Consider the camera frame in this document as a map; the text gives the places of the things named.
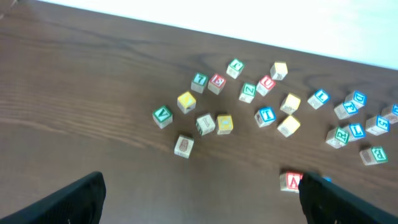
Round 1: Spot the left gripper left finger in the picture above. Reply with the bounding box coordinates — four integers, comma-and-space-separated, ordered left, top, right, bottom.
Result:
1, 171, 106, 224

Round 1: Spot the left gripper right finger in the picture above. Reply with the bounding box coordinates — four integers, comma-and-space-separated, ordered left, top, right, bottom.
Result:
298, 172, 397, 224

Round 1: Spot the red A block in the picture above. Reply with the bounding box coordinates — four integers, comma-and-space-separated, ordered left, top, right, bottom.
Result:
279, 171, 303, 193

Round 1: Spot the green R block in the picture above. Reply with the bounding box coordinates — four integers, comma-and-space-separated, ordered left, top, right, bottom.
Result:
325, 127, 350, 149

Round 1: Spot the green B block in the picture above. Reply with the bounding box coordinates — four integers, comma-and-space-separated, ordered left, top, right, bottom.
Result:
359, 146, 388, 166

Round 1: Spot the yellow S block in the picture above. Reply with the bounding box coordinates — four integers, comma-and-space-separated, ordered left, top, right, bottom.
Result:
277, 115, 301, 138

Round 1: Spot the blue 5 block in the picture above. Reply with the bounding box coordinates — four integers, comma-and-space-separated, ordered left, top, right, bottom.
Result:
365, 115, 390, 136

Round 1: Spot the blue P block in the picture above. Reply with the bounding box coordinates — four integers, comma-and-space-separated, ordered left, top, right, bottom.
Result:
334, 101, 358, 119

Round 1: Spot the yellow C block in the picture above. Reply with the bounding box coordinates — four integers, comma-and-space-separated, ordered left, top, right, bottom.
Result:
280, 93, 301, 115

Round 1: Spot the blue T block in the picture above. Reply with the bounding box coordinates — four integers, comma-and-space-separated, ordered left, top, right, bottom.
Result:
254, 107, 276, 128

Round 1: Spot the blue L block upper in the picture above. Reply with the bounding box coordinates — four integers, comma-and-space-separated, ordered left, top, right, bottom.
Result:
307, 89, 330, 110

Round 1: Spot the blue D block right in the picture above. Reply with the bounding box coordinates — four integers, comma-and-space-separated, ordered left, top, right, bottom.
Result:
381, 104, 398, 124

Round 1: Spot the blue d block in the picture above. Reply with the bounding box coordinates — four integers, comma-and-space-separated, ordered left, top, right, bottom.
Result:
345, 90, 367, 109
381, 104, 398, 124

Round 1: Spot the blue D block left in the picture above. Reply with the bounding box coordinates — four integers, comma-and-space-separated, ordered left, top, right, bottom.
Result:
345, 90, 367, 109

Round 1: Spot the pineapple picture block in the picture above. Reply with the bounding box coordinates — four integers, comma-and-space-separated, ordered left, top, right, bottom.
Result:
174, 135, 194, 159

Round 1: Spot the green V block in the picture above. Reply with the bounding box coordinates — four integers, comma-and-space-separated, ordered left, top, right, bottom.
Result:
152, 105, 173, 129

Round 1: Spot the yellow O block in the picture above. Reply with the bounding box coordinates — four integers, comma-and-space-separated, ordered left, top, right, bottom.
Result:
216, 114, 234, 135

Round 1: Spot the red U block left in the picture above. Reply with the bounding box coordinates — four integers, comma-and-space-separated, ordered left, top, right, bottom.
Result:
256, 75, 275, 96

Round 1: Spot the green Z block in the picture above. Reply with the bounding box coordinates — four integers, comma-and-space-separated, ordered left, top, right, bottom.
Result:
238, 82, 256, 103

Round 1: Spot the yellow block top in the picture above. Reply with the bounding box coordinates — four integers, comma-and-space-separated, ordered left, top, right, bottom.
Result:
270, 61, 288, 80

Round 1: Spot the plain I engraved block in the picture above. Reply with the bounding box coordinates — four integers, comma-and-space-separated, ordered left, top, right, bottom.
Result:
196, 113, 216, 136

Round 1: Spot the yellow K block left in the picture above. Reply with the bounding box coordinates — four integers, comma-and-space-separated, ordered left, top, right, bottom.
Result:
177, 91, 197, 114

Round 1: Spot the red E block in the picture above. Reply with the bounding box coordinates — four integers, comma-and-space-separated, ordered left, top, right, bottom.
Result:
208, 73, 226, 95

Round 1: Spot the green J block top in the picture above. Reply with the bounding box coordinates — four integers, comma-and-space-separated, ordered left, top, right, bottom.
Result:
226, 58, 245, 79

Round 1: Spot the green 7 block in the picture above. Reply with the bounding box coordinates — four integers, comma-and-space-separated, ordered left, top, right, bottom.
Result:
191, 73, 208, 94

